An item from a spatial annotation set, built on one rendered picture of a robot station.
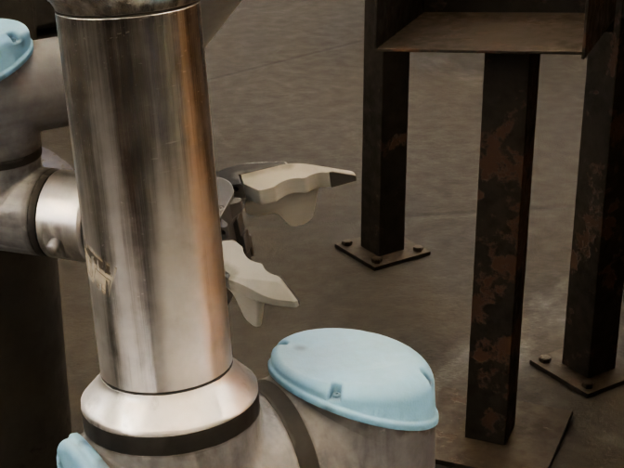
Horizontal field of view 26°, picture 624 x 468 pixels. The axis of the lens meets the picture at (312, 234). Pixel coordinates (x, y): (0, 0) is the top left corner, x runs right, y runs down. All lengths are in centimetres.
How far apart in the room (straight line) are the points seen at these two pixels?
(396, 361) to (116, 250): 23
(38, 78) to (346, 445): 41
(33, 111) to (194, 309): 34
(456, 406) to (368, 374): 113
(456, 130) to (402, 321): 101
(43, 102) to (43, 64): 3
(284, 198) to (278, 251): 145
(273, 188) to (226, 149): 201
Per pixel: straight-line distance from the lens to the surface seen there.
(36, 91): 112
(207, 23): 102
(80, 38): 79
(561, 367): 217
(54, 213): 111
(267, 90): 351
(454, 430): 199
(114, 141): 79
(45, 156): 182
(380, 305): 235
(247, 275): 101
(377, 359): 95
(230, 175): 111
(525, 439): 198
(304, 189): 110
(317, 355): 94
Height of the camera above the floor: 104
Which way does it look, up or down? 23 degrees down
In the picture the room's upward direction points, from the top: straight up
